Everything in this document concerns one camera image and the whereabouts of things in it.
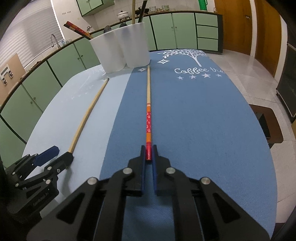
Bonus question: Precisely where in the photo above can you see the bamboo chopstick floral red end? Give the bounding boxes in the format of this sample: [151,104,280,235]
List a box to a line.
[146,66,152,161]

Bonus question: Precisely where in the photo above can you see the right brown wooden door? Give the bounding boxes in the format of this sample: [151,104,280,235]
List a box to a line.
[255,0,281,76]

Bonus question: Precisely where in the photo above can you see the dark red chopstick in holder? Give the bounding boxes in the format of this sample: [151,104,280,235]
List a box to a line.
[64,21,94,40]

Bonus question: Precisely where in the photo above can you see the black chopstick in holder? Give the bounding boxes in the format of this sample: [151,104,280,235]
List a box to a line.
[138,0,147,23]

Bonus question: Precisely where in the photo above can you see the chrome sink faucet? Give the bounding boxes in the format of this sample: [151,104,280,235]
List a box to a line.
[50,34,61,49]

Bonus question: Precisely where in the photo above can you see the white plastic utensil holder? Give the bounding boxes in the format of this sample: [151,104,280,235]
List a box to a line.
[89,22,151,74]

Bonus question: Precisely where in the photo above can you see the black metal spoon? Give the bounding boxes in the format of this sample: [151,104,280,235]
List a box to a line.
[103,25,112,33]

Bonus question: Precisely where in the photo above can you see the cardboard panel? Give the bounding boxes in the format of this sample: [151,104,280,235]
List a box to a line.
[0,54,26,105]

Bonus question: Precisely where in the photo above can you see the green kitchen cabinets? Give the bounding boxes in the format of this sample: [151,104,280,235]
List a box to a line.
[1,11,223,167]
[76,0,114,16]

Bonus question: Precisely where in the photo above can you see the green thermos flask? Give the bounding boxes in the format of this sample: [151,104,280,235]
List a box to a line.
[198,0,208,11]

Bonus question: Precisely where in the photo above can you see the brown wooden door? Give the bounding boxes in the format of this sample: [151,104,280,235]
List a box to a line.
[255,0,281,76]
[215,0,252,55]

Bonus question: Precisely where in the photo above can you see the white cooking pot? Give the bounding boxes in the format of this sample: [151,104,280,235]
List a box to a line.
[117,11,129,22]

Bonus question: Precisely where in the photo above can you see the brown wooden stool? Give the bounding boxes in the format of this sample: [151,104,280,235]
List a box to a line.
[250,104,283,149]

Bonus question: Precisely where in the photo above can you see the blue patterned table mat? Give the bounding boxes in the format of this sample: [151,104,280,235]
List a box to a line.
[24,52,277,237]

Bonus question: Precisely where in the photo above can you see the green lower kitchen cabinets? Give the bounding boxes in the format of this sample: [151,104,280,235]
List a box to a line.
[1,11,223,167]

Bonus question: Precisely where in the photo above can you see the left brown wooden door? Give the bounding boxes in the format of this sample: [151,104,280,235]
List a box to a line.
[215,0,252,55]

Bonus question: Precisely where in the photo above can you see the bamboo chopstick in holder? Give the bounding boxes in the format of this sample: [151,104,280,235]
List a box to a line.
[132,0,136,24]

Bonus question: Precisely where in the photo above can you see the black glass cabinet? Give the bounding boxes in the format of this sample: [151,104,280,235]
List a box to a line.
[276,43,296,123]

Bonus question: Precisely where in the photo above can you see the white window blind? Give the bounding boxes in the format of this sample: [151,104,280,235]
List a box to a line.
[1,1,64,67]

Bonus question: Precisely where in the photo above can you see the green upper kitchen cabinets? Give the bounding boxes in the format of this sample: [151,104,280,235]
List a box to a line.
[76,0,114,16]

